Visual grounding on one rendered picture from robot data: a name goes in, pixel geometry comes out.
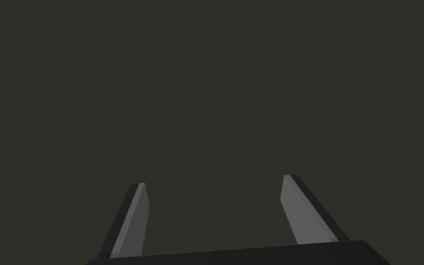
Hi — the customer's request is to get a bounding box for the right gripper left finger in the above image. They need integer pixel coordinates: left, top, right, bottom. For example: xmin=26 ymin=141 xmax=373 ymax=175
xmin=97 ymin=182 xmax=150 ymax=259

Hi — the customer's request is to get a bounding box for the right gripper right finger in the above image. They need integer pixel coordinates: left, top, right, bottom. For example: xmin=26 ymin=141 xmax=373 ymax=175
xmin=280 ymin=174 xmax=350 ymax=245

